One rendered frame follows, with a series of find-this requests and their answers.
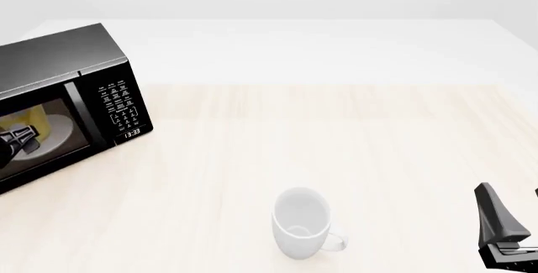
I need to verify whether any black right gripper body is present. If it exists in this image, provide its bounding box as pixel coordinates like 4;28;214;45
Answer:
478;241;538;270

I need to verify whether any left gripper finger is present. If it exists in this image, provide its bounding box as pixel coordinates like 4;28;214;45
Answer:
22;137;42;156

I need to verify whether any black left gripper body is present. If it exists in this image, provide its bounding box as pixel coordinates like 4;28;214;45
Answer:
0;124;40;152

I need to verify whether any yellow and white mug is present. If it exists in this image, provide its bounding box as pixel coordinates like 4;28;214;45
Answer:
0;103;54;144

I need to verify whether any white round microwave turntable plate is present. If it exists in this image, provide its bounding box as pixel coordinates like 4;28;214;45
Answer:
11;114;74;161

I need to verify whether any black microwave oven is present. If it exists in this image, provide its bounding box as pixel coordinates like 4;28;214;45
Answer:
0;22;154;196

